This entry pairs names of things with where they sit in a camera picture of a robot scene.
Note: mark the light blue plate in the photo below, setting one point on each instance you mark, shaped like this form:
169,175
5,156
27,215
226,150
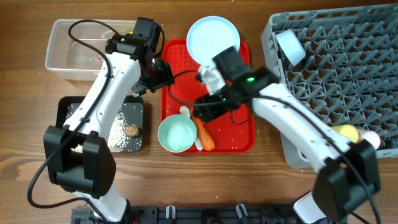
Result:
209,36

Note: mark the light blue bowl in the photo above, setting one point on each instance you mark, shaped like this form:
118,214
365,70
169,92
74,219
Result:
291,46

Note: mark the white plastic spoon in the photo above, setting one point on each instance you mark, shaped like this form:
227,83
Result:
186,112

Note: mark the brown shiitake mushroom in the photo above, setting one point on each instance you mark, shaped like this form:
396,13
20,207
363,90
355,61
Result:
132,131

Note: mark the grey dishwasher rack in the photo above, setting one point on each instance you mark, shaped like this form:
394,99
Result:
349,73

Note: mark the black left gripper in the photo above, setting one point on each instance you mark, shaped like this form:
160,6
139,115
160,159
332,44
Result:
158,79

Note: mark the clear plastic storage bin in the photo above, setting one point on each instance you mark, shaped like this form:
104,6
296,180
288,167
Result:
71,60

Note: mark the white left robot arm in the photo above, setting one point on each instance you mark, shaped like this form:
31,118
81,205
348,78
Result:
77,154

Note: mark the white rice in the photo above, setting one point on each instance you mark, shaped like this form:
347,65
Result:
118,140

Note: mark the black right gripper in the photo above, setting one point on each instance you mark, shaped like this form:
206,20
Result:
209,107

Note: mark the mint green rice bowl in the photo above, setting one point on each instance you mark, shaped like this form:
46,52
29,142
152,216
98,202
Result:
177,133

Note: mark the black waste tray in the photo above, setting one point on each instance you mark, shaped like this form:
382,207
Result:
68,105

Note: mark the orange carrot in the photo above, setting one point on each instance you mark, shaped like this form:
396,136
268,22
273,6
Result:
206,140

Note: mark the red serving tray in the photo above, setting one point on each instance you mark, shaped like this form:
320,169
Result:
231,132

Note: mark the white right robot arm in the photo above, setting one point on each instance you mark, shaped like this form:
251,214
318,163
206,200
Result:
348,172

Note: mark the pink plastic cup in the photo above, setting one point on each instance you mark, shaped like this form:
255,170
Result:
370,136

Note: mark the yellow plastic cup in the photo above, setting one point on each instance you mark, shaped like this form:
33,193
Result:
347,130

